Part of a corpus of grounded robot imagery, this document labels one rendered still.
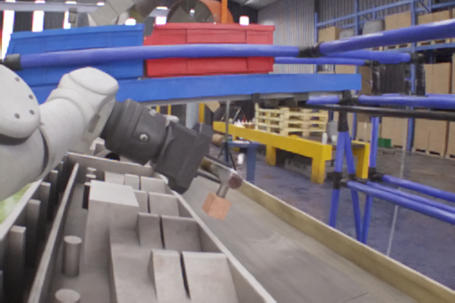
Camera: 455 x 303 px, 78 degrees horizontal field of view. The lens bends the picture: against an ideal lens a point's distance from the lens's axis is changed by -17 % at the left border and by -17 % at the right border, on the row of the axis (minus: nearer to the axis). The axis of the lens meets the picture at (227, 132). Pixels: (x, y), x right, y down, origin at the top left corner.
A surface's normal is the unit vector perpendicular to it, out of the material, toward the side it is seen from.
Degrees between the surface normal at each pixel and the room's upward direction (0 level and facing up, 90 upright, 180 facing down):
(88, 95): 67
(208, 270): 32
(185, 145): 90
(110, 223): 46
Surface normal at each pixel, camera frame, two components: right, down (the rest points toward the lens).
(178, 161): 0.36, 0.10
